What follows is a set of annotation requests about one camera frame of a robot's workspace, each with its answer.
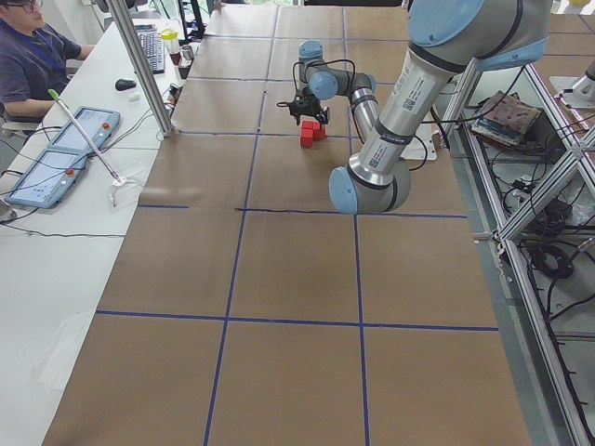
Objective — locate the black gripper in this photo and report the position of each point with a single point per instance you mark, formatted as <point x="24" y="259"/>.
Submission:
<point x="307" y="106"/>

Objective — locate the red wooden cube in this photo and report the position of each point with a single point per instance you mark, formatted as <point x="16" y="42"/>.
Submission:
<point x="318" y="131"/>
<point x="310" y="124"/>
<point x="306" y="138"/>

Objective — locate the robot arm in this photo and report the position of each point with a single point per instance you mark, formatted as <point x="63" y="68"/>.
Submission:
<point x="444" y="38"/>

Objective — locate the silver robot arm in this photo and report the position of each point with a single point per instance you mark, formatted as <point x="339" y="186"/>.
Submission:
<point x="317" y="80"/>

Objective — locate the yellow lid cup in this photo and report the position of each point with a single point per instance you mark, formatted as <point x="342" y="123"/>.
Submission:
<point x="171" y="42"/>

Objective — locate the black keyboard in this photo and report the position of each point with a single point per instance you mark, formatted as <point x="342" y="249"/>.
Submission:
<point x="154" y="51"/>

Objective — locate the black computer mouse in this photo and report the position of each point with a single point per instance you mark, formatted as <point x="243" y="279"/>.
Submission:
<point x="123" y="84"/>

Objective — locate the stack of books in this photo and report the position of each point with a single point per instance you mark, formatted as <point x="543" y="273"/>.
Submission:
<point x="505" y="119"/>

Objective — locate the upper teach pendant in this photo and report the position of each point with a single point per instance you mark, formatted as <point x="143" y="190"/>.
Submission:
<point x="99" y="124"/>

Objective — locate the teach pendant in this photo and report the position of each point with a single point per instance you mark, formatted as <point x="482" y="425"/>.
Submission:
<point x="48" y="179"/>
<point x="99" y="124"/>

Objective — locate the metal rod green tip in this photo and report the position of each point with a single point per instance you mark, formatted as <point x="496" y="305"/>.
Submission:
<point x="118" y="180"/>

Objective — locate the lower teach pendant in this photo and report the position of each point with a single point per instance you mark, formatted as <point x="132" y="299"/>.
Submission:
<point x="48" y="179"/>

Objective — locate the seated person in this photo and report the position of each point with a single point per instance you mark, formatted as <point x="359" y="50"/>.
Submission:
<point x="33" y="60"/>

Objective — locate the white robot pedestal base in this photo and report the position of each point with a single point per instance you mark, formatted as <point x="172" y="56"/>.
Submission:
<point x="422" y="145"/>

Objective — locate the aluminium frame post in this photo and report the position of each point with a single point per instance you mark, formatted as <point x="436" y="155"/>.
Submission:
<point x="126" y="28"/>

